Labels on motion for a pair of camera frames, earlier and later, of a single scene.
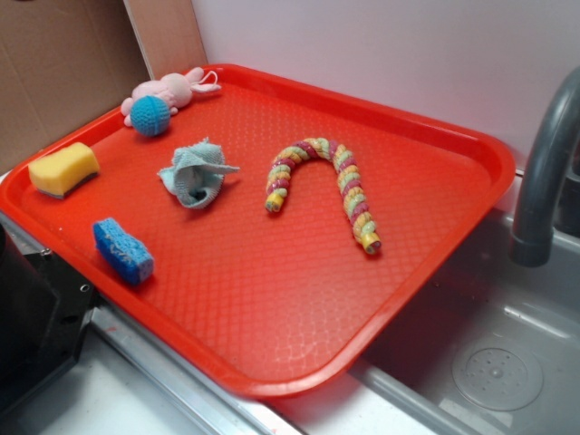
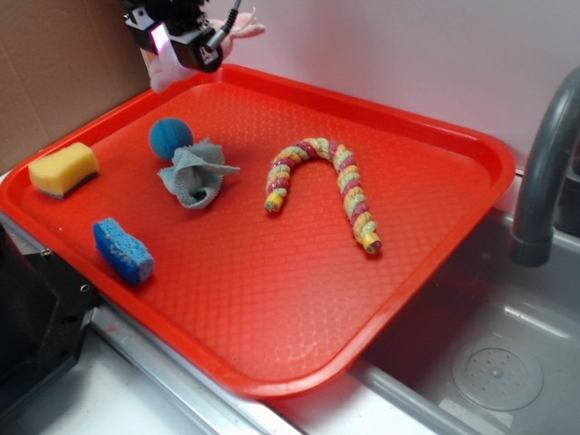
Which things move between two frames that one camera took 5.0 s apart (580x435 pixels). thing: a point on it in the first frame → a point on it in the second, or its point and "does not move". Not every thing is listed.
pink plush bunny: (176, 89) → (165, 71)
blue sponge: (126, 255) does not move
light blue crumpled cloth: (197, 173) does not move
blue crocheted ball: (149, 115) → (169, 135)
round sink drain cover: (497, 374) does not move
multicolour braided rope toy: (350, 181) does not move
